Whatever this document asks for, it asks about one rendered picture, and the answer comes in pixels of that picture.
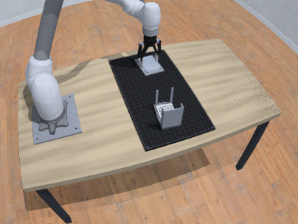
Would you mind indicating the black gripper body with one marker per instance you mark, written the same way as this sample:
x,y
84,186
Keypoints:
x,y
149,40

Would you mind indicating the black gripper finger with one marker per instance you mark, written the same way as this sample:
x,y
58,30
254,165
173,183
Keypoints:
x,y
159,49
141,52

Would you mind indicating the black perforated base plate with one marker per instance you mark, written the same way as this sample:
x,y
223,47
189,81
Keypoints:
x,y
139,93

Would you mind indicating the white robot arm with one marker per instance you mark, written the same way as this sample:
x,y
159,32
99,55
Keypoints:
x,y
43,86

